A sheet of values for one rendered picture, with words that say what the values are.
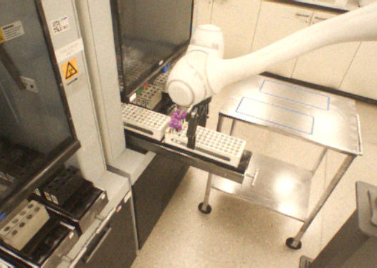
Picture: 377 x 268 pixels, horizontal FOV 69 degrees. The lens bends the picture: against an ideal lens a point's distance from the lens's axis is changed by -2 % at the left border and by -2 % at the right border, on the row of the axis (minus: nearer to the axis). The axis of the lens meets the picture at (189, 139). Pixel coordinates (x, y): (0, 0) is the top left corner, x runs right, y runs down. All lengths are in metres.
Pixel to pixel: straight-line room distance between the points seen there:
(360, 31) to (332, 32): 0.06
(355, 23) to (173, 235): 1.42
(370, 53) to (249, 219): 2.12
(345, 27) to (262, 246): 1.36
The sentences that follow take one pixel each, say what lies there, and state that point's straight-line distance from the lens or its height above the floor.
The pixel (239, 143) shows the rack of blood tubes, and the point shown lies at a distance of 1.05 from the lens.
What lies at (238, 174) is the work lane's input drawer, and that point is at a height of 0.80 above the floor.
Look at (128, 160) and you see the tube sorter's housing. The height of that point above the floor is 0.73.
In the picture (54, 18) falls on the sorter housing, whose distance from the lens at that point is 0.73.
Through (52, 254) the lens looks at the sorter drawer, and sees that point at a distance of 0.88.
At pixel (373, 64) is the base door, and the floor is 0.43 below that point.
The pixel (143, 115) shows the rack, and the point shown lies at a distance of 1.13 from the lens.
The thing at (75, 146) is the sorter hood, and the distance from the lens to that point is 0.85.
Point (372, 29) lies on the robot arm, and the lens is 0.79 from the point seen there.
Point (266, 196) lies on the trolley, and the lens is 1.68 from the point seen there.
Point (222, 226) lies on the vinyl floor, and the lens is 1.83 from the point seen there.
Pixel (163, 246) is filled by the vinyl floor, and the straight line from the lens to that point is 1.74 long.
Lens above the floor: 1.55
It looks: 42 degrees down
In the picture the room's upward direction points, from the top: 5 degrees clockwise
